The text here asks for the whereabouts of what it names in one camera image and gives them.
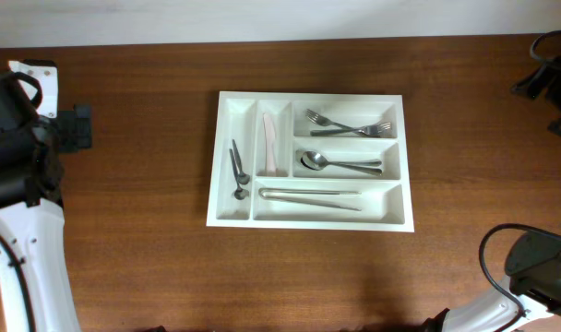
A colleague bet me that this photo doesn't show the small steel teaspoon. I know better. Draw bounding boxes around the small steel teaspoon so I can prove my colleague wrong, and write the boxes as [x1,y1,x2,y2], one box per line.
[232,139,250,184]
[229,148,249,200]

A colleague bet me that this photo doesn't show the steel tongs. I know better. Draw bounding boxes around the steel tongs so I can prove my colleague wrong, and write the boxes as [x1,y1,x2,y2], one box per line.
[258,188,362,212]

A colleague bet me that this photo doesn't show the pink plastic knife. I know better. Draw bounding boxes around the pink plastic knife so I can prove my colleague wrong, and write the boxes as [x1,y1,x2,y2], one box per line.
[263,113,277,176]

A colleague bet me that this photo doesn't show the steel fork angled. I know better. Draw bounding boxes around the steel fork angled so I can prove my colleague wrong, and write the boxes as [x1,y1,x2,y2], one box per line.
[305,109,357,130]

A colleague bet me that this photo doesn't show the steel tablespoon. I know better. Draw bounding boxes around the steel tablespoon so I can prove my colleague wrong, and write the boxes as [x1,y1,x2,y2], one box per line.
[300,155,383,171]
[301,151,383,176]

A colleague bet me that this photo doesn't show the steel fork straight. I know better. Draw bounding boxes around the steel fork straight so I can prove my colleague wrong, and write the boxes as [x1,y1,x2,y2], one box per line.
[310,123,392,136]

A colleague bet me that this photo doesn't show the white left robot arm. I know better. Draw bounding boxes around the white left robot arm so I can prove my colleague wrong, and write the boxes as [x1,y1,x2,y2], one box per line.
[0,72,92,331]

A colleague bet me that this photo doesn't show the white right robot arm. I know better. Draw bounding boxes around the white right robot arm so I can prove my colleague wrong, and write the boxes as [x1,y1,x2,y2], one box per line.
[418,30,561,332]

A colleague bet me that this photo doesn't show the white cutlery tray organizer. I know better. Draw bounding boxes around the white cutlery tray organizer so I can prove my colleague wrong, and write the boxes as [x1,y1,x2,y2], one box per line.
[207,91,413,232]

